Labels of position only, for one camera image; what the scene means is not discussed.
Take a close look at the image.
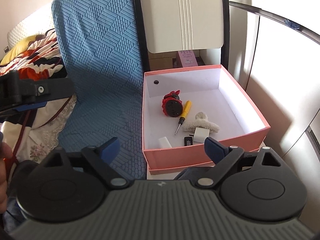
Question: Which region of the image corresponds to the small white charger cube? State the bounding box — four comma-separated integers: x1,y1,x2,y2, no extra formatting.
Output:
189,127,210,144

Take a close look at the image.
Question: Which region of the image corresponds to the white fluffy hair clip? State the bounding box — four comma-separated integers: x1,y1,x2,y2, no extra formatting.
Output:
182,112,220,133

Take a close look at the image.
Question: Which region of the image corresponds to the large white charger plug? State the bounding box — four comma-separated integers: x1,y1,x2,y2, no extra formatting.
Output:
158,137,172,149

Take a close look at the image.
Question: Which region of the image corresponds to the person's left hand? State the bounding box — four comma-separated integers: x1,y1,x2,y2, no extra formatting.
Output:
0,142,12,213

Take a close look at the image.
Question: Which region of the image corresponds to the beige lace cloth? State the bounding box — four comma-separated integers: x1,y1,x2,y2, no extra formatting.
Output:
18,95,76,163

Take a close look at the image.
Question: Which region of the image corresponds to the red black white blanket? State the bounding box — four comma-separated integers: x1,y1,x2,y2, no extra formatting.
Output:
1,29,67,162

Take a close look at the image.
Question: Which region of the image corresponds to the pink cardboard box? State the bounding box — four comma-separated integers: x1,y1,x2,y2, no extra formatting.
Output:
142,65,270,175

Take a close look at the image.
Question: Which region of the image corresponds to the red black round toy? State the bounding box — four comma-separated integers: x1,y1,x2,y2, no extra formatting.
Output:
162,90,183,118

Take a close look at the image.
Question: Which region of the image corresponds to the blue quilted sofa cover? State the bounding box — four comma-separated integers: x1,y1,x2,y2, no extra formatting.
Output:
52,0,150,179

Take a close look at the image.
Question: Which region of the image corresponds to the small pink carton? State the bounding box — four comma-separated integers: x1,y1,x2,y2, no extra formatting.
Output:
176,50,198,68

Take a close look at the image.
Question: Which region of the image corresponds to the white cabinet panel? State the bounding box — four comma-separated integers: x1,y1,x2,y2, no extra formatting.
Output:
141,0,224,54

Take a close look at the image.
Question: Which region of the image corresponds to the yellow handled screwdriver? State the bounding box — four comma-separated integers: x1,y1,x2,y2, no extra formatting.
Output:
175,100,192,135

